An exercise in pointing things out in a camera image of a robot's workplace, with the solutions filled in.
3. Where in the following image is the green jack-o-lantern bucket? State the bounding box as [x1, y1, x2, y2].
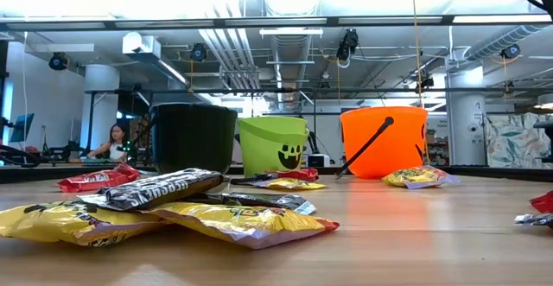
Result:
[237, 116, 311, 178]

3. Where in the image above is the leaf-patterned wall panel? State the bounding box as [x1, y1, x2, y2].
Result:
[486, 112, 553, 169]

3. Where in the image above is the yellow Sour Patch Kids pack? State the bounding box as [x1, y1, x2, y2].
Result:
[249, 177, 328, 192]
[144, 201, 341, 251]
[0, 200, 170, 248]
[379, 165, 462, 191]

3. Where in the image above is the yellow hanging cord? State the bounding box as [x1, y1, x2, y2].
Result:
[410, 0, 431, 166]

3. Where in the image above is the computer monitor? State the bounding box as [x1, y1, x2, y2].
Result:
[9, 112, 35, 143]

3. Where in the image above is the orange jack-o-lantern bucket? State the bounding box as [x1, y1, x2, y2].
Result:
[335, 106, 429, 180]

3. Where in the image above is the black ceiling-hung camera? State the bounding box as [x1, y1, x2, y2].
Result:
[189, 42, 208, 62]
[415, 76, 435, 93]
[48, 52, 69, 71]
[336, 29, 359, 61]
[500, 43, 522, 60]

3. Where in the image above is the black background frame beam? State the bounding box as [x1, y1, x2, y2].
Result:
[84, 86, 553, 97]

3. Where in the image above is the black plastic bucket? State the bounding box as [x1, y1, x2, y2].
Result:
[149, 102, 238, 175]

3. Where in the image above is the black table frame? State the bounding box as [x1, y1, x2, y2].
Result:
[0, 163, 553, 184]

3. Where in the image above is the white round column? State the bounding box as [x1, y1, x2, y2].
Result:
[81, 64, 121, 162]
[446, 65, 487, 167]

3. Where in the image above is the small white box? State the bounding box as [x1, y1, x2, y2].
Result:
[307, 153, 332, 168]

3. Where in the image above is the silver ventilation duct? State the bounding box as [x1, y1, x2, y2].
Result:
[464, 23, 550, 61]
[270, 34, 313, 111]

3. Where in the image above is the person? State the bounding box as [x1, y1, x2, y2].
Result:
[88, 124, 130, 164]

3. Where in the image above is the black overhead frame beam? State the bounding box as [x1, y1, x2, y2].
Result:
[0, 14, 553, 32]

